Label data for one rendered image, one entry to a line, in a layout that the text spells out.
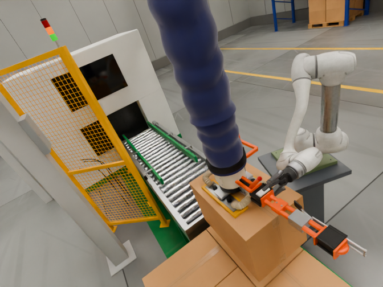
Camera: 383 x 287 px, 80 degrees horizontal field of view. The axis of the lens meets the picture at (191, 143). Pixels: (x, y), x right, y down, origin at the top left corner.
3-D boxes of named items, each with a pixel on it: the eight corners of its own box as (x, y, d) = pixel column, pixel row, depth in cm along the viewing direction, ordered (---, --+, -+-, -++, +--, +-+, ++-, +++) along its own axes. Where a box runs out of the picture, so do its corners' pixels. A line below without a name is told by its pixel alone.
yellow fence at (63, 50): (106, 233, 292) (-22, 78, 185) (109, 226, 300) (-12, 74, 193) (168, 226, 270) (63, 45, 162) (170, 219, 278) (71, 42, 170)
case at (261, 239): (204, 219, 179) (188, 183, 159) (243, 191, 190) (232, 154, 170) (259, 282, 130) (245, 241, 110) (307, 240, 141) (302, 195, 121)
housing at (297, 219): (287, 224, 100) (286, 217, 97) (298, 214, 102) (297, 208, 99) (301, 234, 94) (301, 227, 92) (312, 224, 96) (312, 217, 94)
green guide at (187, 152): (148, 126, 391) (146, 121, 386) (153, 123, 394) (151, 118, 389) (196, 162, 262) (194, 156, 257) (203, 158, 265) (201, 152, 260)
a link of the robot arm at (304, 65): (290, 78, 131) (317, 73, 126) (289, 50, 136) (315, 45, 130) (292, 88, 143) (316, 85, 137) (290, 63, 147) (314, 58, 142)
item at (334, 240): (313, 244, 89) (313, 236, 86) (325, 232, 91) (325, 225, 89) (334, 260, 82) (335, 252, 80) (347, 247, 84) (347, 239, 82)
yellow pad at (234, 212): (202, 188, 150) (199, 183, 148) (213, 180, 153) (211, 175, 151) (235, 218, 123) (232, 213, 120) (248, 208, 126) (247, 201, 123)
